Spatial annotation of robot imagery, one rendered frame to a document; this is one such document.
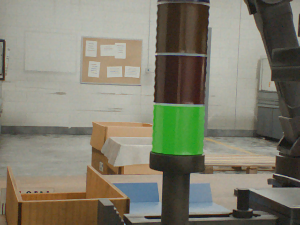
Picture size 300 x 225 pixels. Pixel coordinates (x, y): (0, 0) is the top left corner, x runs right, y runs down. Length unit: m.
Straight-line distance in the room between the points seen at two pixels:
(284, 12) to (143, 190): 0.40
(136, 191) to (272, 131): 10.77
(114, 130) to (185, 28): 4.29
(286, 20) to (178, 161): 0.68
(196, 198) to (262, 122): 11.14
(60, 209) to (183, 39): 0.30
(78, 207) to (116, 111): 10.93
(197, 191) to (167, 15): 0.51
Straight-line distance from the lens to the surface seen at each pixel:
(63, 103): 11.43
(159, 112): 0.41
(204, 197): 0.89
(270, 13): 1.05
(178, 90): 0.40
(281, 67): 0.66
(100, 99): 11.51
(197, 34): 0.41
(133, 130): 4.72
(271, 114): 11.64
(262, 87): 12.13
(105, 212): 0.53
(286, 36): 1.06
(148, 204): 0.85
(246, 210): 0.58
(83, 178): 1.20
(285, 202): 0.61
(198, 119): 0.41
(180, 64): 0.40
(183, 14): 0.41
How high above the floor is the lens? 1.10
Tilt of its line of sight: 3 degrees down
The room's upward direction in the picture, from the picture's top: 2 degrees clockwise
